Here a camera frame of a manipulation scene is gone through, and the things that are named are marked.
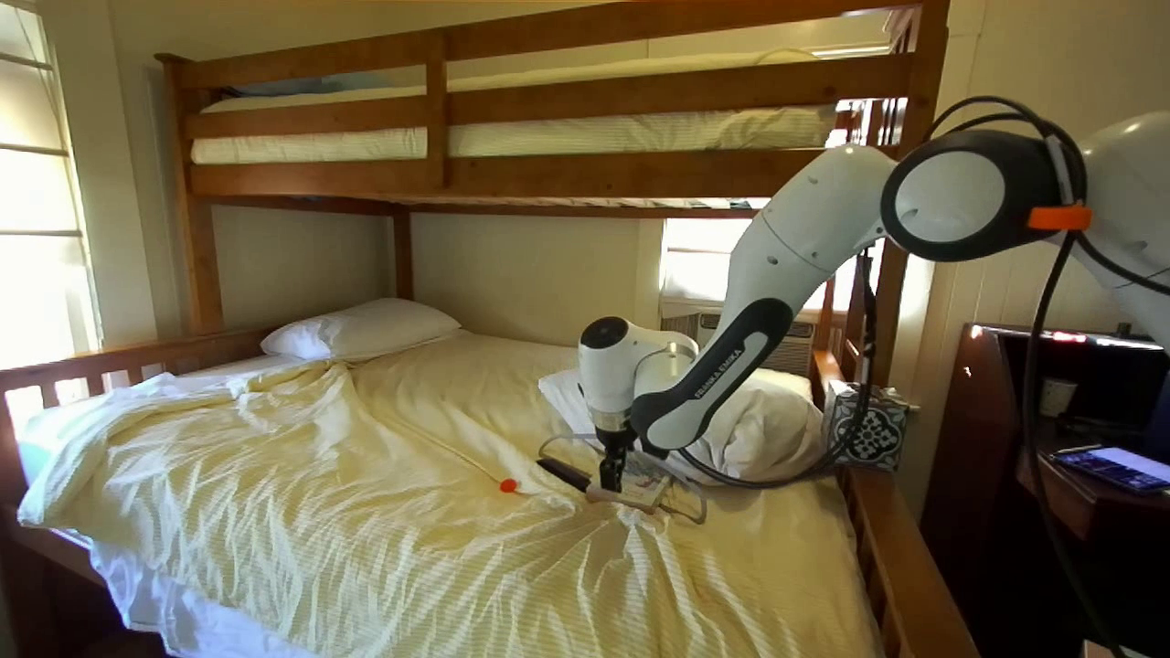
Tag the bunk mattress with pale sheet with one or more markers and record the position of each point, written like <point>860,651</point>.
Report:
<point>607,134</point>

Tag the small bright window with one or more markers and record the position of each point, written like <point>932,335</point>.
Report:
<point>697,261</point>

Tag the smooth white pillow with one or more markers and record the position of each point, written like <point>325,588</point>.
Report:
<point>358,329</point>

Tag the fairy tales paperback book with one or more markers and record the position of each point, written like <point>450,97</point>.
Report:
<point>569,474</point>

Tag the pale yellow bedspread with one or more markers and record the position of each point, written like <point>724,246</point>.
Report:
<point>366,535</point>

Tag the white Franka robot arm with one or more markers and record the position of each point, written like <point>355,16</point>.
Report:
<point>807,230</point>

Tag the wooden bunk bed frame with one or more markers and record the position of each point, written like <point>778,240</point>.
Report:
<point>607,172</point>

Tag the window with white blinds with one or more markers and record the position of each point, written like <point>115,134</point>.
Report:
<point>43,242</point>

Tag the dark wooden desk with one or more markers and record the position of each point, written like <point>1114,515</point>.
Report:
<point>987,514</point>

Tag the rumpled white pillow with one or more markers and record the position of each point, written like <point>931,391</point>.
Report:
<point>770,431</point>

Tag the small orange object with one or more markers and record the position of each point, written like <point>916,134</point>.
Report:
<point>508,484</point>

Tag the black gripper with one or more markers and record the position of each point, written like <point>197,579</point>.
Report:
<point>617,447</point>

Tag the white bed sheet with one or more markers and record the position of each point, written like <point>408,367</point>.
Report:
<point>184,621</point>

